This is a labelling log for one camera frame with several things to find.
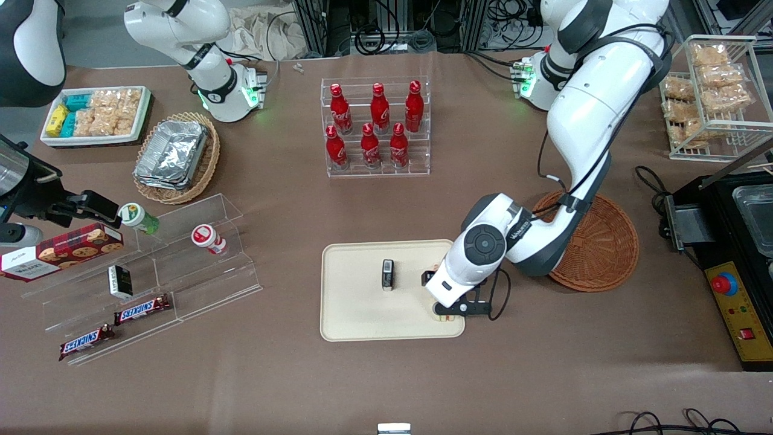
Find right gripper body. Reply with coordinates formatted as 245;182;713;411
0;138;66;221

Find triangular sandwich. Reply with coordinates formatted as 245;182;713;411
430;263;460;324

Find beige rectangular tray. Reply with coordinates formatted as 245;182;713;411
320;239;466;343

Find white rectangular snack tray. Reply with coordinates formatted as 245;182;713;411
40;86;152;147

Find light oval wicker basket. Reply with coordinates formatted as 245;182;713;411
133;112;221;205

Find brown round wicker basket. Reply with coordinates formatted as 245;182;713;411
531;190;640;293

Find red tartan cookie box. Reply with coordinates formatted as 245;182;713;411
0;222;124;283

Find green lidded cup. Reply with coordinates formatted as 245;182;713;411
119;202;161;235

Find silver foil container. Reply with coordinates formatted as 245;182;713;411
140;120;209;183
134;169;195;192

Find small black white carton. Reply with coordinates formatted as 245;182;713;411
107;265;133;300

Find yellow snack packet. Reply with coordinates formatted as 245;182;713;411
47;104;69;137

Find clear rice cracker bag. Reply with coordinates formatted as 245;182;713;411
691;43;730;67
74;110;103;137
669;118;719;149
118;89;144;115
698;63;745;89
663;77;696;102
704;85;754;115
664;100;704;123
100;112;138;137
89;91;121;113

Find brown Snickers bar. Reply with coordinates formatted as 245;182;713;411
59;324;115;361
114;294;172;326

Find red lidded cup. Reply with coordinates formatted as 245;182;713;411
191;224;228;256

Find clear acrylic bottle rack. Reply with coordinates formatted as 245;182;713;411
320;77;431;178

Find clear acrylic stepped shelf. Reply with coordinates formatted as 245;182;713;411
21;193;263;366

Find red cola bottle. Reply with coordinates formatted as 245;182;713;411
329;83;354;135
370;83;390;135
390;123;409;169
325;125;349;171
361;123;382;169
405;80;425;134

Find beige crumpled cloth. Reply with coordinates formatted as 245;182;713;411
228;7;309;61

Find black appliance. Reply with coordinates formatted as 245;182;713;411
663;139;773;266

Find yellow black emergency stop box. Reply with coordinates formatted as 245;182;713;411
704;260;773;371

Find metal appliance pan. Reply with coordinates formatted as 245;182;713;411
733;184;773;257

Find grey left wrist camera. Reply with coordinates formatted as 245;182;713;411
434;299;491;319

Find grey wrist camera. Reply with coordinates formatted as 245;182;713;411
434;299;491;319
0;224;44;248

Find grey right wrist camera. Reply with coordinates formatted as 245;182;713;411
0;224;44;248

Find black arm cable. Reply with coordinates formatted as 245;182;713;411
536;23;674;219

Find black appliance cable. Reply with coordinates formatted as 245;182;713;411
634;165;671;209

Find black floor cables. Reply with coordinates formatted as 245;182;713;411
607;409;773;435

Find aluminium equipment frame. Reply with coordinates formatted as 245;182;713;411
294;0;484;56

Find white wire rack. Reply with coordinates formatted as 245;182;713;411
658;35;773;162

